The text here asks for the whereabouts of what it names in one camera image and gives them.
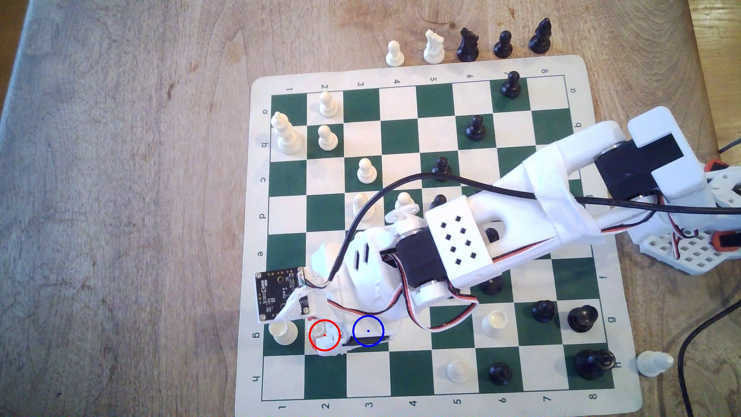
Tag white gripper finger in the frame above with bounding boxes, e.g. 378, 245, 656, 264
321, 301, 390, 355
272, 291, 317, 323

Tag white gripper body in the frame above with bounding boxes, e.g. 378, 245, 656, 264
310, 227, 407, 320

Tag white grid robot base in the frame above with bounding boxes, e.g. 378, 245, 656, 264
628, 161, 741, 276

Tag white rook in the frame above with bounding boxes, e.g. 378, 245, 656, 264
269, 320, 299, 346
482, 310, 509, 338

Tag green white chessboard mat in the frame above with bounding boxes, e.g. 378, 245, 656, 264
234, 54, 643, 417

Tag white cloth tape wrap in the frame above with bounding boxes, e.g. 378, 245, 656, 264
497, 142, 604, 244

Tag black king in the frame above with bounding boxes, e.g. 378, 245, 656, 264
574, 349, 617, 381

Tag white knight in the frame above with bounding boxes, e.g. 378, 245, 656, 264
423, 29, 446, 65

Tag black knight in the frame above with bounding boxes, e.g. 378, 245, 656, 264
457, 27, 480, 63

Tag white queen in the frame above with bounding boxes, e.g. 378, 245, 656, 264
636, 350, 675, 378

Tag black camera circuit board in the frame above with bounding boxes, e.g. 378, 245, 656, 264
255, 268, 306, 323

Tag red white black servo wires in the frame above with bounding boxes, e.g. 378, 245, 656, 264
324, 191, 713, 332

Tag thin black camera cable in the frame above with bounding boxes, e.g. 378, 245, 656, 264
301, 139, 741, 288

